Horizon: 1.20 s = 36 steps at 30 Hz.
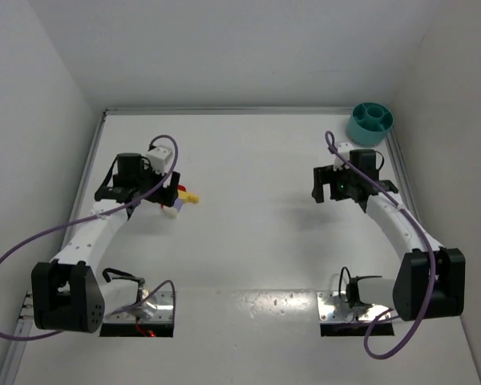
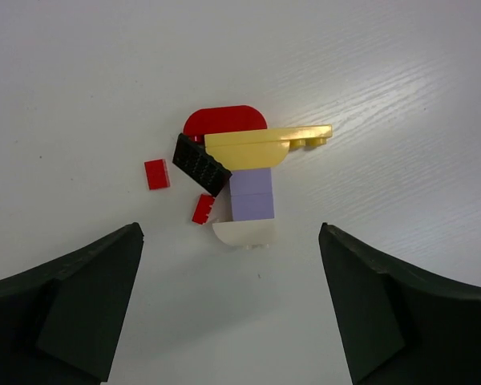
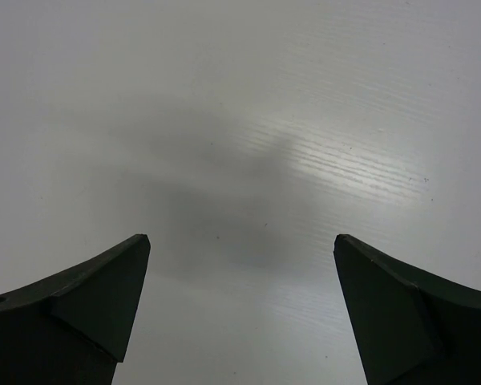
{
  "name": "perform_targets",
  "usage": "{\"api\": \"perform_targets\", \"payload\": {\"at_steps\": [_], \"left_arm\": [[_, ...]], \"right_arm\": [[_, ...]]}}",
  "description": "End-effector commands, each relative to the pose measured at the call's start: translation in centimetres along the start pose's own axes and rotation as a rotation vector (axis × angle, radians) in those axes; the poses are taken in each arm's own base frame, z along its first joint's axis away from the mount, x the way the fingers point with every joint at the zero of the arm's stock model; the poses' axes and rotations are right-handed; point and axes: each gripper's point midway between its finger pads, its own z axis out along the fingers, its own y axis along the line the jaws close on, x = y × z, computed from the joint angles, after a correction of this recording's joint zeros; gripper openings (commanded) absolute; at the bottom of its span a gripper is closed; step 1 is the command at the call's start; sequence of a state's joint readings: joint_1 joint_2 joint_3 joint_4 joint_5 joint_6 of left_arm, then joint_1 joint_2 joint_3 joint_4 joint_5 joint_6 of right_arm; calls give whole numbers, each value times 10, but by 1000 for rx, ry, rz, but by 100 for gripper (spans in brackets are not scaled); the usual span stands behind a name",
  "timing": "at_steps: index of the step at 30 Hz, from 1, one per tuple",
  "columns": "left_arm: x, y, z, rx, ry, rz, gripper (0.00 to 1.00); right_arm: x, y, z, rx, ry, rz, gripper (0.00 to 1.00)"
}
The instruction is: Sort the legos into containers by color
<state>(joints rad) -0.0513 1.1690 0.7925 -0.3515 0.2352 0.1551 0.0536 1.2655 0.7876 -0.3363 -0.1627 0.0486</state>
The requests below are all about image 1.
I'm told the teal divided round container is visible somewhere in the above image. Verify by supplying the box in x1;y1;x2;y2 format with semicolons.
346;102;394;147

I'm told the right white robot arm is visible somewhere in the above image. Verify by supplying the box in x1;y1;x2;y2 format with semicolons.
312;149;466;321

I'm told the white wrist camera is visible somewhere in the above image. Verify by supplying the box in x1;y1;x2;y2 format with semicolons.
333;142;354;171
145;145;173;175

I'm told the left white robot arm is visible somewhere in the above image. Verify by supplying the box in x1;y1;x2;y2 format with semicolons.
31;145;180;333

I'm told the metal base plate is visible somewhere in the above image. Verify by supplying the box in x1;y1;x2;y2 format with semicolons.
103;290;174;325
316;290;388;325

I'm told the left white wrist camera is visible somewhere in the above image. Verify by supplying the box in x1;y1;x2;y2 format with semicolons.
145;145;173;175

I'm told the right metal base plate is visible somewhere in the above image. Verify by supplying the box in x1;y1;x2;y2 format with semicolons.
316;290;388;325

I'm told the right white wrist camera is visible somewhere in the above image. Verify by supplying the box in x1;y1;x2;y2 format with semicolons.
333;142;354;171

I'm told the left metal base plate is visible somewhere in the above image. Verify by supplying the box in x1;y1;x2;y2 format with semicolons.
103;290;174;325

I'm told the yellow lego assembly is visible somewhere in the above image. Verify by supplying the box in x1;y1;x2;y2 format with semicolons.
178;190;200;204

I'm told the purple lego brick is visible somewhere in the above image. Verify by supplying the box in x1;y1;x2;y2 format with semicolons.
171;198;184;217

